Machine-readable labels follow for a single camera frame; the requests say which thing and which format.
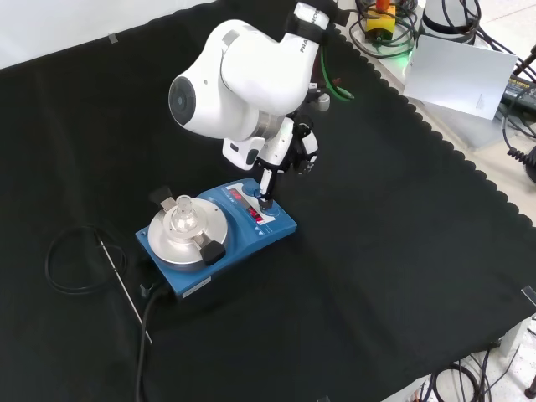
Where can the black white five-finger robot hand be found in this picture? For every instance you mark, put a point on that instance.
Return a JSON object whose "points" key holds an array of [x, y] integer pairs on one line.
{"points": [[307, 146]]}

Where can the heater with blue base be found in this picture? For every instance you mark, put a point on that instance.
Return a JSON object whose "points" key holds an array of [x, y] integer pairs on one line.
{"points": [[234, 251]]}

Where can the black bench cloth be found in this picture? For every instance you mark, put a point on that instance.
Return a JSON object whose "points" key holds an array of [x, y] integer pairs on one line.
{"points": [[377, 251]]}

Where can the yellow stop button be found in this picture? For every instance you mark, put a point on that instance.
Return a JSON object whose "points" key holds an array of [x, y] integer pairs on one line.
{"points": [[381, 25]]}

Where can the clear round-bottom glass flask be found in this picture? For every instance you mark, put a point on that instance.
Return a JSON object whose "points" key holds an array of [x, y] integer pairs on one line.
{"points": [[182, 220]]}

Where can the pale board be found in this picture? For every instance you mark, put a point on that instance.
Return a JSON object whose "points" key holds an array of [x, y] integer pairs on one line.
{"points": [[456, 75]]}

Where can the black power adapter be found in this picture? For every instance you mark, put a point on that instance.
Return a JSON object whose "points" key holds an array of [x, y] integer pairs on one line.
{"points": [[519, 90]]}

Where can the clear cloth clip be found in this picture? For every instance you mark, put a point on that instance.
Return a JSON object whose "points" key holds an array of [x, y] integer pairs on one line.
{"points": [[529, 298], [113, 38]]}

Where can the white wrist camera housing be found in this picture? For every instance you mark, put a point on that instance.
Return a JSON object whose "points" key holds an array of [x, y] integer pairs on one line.
{"points": [[240, 153]]}

